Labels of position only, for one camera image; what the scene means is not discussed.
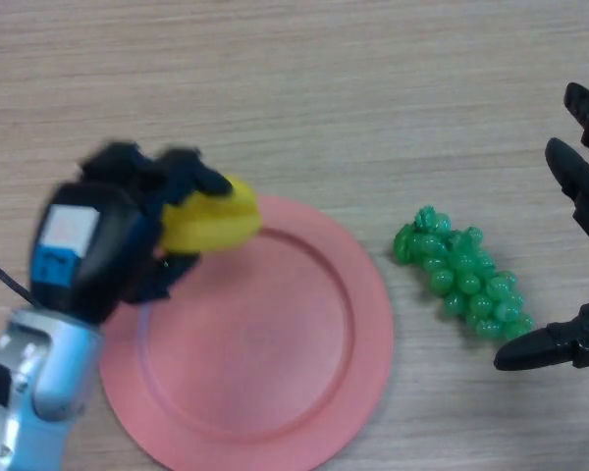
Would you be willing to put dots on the pink round plate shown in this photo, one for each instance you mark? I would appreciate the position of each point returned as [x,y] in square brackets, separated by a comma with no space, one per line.
[260,343]

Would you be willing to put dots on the yellow starfruit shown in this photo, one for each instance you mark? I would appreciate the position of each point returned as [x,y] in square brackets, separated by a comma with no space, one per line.
[211,221]

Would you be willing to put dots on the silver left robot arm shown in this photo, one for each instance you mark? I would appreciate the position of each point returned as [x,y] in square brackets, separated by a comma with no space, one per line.
[29,392]

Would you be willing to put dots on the green grape bunch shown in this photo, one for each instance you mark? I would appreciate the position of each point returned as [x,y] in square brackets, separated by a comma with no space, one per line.
[464,279]

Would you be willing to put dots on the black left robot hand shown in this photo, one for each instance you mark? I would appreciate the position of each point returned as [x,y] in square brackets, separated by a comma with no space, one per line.
[103,245]

